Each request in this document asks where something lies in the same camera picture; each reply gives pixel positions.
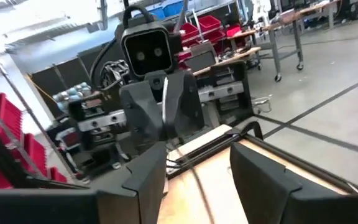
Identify wooden workbench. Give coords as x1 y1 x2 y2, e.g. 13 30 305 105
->
193 46 262 77

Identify red storage bin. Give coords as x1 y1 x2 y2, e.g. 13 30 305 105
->
180 22 200 41
23 133 48 177
197 14 223 32
48 166 68 184
0 92 23 146

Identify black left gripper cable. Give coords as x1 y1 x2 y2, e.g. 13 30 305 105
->
90 4 157 91

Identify white power adapter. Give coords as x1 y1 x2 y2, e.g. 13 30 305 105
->
252 95 273 114

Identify blue plastic bin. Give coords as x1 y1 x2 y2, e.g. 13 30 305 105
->
163 0 185 17
147 6 167 20

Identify grey metal shelf rack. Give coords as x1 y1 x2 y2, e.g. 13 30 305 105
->
0 46 83 187

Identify grey metal cart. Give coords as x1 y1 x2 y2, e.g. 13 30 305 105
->
259 0 338 83

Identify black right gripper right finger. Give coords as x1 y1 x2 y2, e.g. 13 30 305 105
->
230 142 303 224

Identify pale blue grey bundle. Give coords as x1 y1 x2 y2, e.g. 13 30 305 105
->
53 82 93 110

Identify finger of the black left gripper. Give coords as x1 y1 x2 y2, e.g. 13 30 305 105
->
167 70 205 138
119 82 167 147

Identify light blue framed screen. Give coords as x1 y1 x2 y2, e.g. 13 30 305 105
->
54 127 81 150

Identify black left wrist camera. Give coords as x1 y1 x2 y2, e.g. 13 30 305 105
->
121 21 178 78

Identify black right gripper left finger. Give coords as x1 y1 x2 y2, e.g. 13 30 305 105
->
96 142 167 224

